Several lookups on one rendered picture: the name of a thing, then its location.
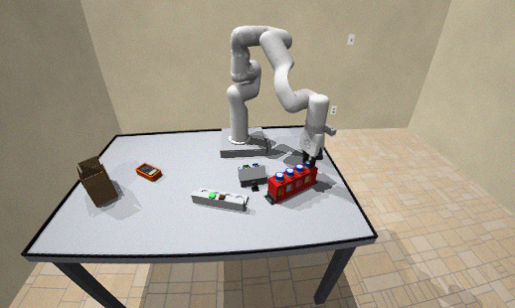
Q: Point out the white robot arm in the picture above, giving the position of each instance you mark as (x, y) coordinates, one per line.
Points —
(273, 42)

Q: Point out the brown cardboard box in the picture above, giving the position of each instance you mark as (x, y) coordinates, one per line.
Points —
(97, 185)

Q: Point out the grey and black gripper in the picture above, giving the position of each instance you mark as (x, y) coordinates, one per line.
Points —
(313, 144)

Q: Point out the red tube rack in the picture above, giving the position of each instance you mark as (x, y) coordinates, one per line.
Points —
(274, 186)

